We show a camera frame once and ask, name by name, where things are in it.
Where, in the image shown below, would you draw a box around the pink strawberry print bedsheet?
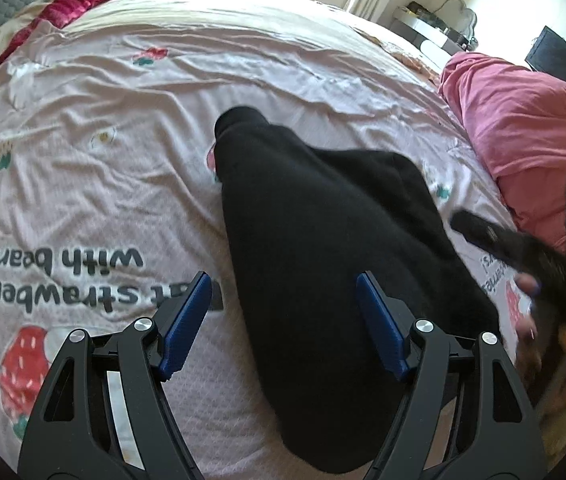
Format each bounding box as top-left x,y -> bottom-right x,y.
0,0 -> 512,479

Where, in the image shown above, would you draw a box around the black sweater orange cuffs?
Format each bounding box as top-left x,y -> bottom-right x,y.
214,107 -> 500,474

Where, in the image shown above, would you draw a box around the black monitor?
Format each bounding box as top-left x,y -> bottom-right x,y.
525,26 -> 566,81

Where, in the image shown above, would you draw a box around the red and cream blanket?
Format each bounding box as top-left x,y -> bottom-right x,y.
0,0 -> 112,65

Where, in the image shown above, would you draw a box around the white side desk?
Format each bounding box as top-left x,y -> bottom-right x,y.
390,0 -> 478,60

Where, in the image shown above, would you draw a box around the pink rolled duvet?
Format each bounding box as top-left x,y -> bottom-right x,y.
439,52 -> 566,252

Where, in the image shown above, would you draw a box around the right hand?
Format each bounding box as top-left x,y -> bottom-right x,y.
512,271 -> 552,401

